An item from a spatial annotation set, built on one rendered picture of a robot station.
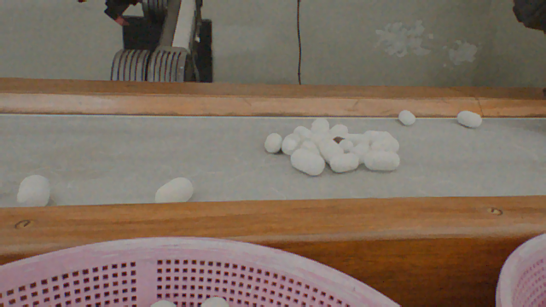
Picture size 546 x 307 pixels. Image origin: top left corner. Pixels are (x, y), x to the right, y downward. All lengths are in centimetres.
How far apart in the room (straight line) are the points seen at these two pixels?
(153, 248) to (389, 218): 15
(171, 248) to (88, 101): 40
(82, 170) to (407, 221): 29
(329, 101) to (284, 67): 192
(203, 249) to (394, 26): 256
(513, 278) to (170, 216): 20
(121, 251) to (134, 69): 55
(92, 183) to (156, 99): 24
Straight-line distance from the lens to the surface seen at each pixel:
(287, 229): 28
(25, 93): 66
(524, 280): 30
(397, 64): 281
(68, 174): 44
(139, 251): 26
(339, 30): 263
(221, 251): 25
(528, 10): 76
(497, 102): 76
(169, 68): 78
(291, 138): 47
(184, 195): 35
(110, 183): 41
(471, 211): 34
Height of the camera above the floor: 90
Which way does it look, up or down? 20 degrees down
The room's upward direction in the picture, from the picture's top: 3 degrees clockwise
